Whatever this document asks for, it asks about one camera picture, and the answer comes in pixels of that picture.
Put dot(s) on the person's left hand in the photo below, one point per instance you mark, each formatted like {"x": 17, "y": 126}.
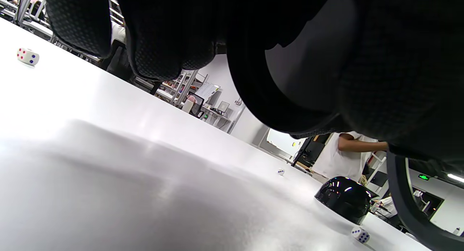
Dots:
{"x": 163, "y": 26}

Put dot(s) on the white dice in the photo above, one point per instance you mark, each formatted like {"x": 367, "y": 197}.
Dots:
{"x": 28, "y": 57}
{"x": 281, "y": 171}
{"x": 360, "y": 235}

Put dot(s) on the black dice shaker cover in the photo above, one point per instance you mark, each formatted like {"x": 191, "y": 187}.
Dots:
{"x": 342, "y": 200}

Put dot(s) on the white shelving rack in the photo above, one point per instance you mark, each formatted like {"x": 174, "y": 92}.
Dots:
{"x": 177, "y": 88}

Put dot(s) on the green exit sign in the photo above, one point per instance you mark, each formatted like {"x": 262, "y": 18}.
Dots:
{"x": 423, "y": 177}

